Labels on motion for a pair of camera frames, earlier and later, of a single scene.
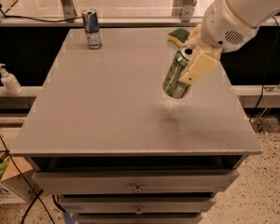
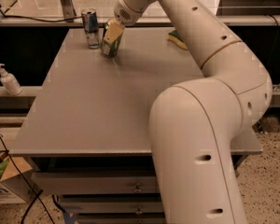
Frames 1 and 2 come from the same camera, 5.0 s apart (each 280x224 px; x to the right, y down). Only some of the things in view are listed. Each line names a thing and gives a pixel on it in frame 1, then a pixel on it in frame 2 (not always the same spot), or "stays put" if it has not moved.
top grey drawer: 133,181 stays put
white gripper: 224,22 to 125,13
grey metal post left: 66,3 stays put
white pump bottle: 9,81 stays put
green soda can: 172,85 to 110,49
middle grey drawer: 176,206 stays put
